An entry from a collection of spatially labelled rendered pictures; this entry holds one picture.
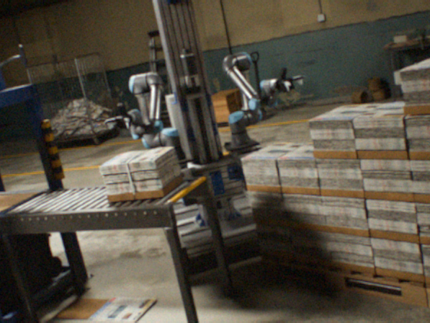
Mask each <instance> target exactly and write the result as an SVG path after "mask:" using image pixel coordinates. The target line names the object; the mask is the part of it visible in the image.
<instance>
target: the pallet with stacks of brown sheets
mask: <svg viewBox="0 0 430 323"><path fill-rule="evenodd" d="M211 94H214V95H212V101H213V105H214V109H215V117H216V120H217V123H223V122H228V121H229V120H228V117H229V115H231V114H233V113H235V112H237V111H242V108H243V103H242V99H241V91H240V89H232V90H227V91H221V92H218V93H214V92H213V93H211ZM228 124H229V122H228ZM223 129H230V124H229V127H224V128H218V130H223Z"/></svg>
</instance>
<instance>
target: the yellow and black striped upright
mask: <svg viewBox="0 0 430 323"><path fill-rule="evenodd" d="M41 126H42V131H43V134H44V137H45V142H46V145H47V148H48V153H49V157H50V161H51V162H52V165H53V170H54V173H55V178H56V181H58V180H63V178H66V177H65V174H64V173H63V168H62V165H61V160H60V157H59V154H58V149H57V146H56V142H55V137H54V134H53V129H52V127H50V121H49V120H44V121H41Z"/></svg>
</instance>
